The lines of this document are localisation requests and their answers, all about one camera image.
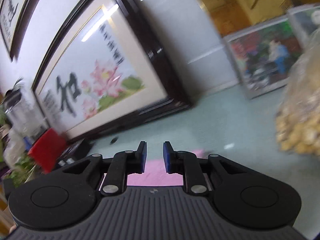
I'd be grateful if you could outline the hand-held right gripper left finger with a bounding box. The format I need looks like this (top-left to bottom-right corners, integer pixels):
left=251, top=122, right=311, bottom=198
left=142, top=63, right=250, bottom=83
left=54, top=141, right=147, bottom=197

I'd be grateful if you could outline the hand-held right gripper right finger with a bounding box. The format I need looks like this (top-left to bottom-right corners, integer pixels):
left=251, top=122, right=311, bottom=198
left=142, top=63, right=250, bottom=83
left=163, top=141, right=253, bottom=197

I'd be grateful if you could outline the pink fluffy towel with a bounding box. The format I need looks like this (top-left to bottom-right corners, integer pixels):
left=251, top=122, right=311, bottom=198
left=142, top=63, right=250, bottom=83
left=99, top=148, right=205, bottom=188

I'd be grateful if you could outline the black box with white label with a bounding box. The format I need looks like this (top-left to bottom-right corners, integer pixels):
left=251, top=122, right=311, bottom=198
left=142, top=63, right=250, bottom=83
left=57, top=139, right=91, bottom=168

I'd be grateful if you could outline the framed lotus cross-stitch picture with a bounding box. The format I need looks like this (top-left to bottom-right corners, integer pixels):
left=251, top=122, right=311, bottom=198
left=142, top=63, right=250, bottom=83
left=31, top=0, right=198, bottom=143

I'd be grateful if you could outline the red box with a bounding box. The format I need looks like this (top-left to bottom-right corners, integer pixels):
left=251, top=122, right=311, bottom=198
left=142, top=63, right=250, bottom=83
left=27, top=128, right=68, bottom=175

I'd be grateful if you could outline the green plant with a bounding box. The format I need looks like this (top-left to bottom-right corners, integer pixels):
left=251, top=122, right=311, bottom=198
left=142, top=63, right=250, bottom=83
left=3, top=154, right=39, bottom=188

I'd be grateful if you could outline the clear glass jar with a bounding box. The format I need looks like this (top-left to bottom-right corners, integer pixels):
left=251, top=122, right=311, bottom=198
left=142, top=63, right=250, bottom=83
left=4, top=79, right=51, bottom=141

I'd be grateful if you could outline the plastic bag of puffed snacks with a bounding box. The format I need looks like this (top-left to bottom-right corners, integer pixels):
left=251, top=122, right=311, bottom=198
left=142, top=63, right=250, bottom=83
left=274, top=27, right=320, bottom=156

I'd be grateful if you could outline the framed garden photo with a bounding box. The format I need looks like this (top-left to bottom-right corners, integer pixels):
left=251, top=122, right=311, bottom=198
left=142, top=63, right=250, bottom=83
left=223, top=17, right=305, bottom=100

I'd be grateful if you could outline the gold plaque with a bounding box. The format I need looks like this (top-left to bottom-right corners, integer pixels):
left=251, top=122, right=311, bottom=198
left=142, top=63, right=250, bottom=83
left=184, top=0, right=320, bottom=38

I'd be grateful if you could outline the framed calligraphy picture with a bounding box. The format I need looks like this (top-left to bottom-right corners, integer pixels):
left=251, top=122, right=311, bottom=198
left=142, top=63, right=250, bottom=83
left=0, top=0, right=41, bottom=61

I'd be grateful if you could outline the small silver photo frame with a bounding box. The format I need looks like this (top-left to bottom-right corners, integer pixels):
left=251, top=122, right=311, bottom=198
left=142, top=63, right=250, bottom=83
left=287, top=3, right=320, bottom=48

